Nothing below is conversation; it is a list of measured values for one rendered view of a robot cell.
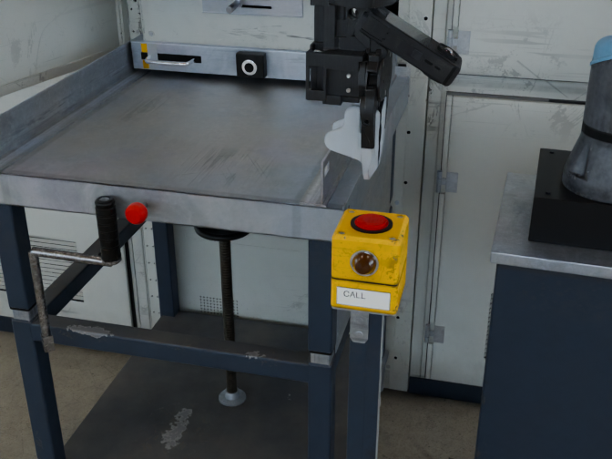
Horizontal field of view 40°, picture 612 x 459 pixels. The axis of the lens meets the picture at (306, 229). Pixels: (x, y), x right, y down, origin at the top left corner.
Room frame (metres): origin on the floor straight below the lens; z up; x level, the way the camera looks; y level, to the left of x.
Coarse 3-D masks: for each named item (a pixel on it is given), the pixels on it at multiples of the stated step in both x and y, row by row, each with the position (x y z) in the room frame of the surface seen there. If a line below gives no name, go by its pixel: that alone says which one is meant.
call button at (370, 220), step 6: (360, 216) 0.90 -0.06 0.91; (366, 216) 0.90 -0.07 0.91; (372, 216) 0.90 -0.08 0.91; (378, 216) 0.90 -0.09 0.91; (354, 222) 0.89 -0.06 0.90; (360, 222) 0.88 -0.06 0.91; (366, 222) 0.88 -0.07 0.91; (372, 222) 0.88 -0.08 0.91; (378, 222) 0.88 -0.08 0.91; (384, 222) 0.88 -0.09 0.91; (366, 228) 0.87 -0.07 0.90; (372, 228) 0.87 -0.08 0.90; (378, 228) 0.87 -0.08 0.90
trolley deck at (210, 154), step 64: (128, 128) 1.43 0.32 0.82; (192, 128) 1.43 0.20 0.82; (256, 128) 1.43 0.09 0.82; (320, 128) 1.43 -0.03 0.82; (384, 128) 1.43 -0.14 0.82; (0, 192) 1.22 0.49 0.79; (64, 192) 1.20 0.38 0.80; (128, 192) 1.17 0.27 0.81; (192, 192) 1.15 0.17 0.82; (256, 192) 1.15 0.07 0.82
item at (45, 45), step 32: (0, 0) 1.63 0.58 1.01; (32, 0) 1.70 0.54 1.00; (64, 0) 1.77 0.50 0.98; (96, 0) 1.86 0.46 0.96; (0, 32) 1.62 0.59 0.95; (32, 32) 1.69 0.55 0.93; (64, 32) 1.76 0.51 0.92; (96, 32) 1.85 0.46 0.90; (128, 32) 1.90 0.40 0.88; (0, 64) 1.61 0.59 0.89; (32, 64) 1.68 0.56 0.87; (64, 64) 1.75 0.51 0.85; (0, 96) 1.56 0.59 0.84
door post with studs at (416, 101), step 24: (408, 0) 1.75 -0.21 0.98; (432, 0) 1.74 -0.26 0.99; (408, 120) 1.75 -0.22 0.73; (408, 144) 1.75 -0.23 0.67; (408, 168) 1.75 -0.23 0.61; (408, 192) 1.74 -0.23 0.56; (408, 216) 1.74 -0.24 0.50; (408, 240) 1.74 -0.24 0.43; (408, 264) 1.74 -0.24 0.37; (408, 288) 1.74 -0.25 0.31; (408, 312) 1.74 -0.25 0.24; (408, 336) 1.74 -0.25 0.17
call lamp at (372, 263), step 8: (352, 256) 0.85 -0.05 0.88; (360, 256) 0.84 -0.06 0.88; (368, 256) 0.84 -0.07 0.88; (376, 256) 0.84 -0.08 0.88; (352, 264) 0.84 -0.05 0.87; (360, 264) 0.84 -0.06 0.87; (368, 264) 0.83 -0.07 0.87; (376, 264) 0.84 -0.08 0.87; (360, 272) 0.84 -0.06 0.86; (368, 272) 0.83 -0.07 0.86
